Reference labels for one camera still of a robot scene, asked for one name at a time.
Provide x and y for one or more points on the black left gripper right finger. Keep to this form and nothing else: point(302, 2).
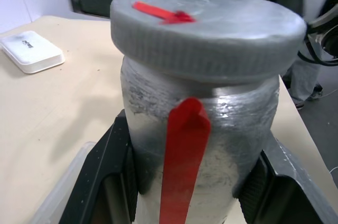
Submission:
point(285, 187)

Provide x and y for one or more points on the grey taped jar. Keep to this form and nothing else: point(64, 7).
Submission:
point(232, 139)

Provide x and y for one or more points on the person's grey trousered legs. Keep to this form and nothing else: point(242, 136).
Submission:
point(303, 81)

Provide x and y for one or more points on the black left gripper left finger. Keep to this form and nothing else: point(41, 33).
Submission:
point(105, 171)

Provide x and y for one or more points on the red tape arrow on lid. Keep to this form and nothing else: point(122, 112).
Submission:
point(163, 14)

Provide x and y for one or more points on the red tape strip on jar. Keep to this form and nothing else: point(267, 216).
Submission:
point(182, 155)

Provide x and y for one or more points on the white rectangular plastic tray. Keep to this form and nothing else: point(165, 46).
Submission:
point(29, 51)

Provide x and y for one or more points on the grey ribbed jar lid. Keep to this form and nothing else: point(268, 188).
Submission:
point(211, 41)

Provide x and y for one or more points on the clear plastic box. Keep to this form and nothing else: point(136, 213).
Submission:
point(66, 176)

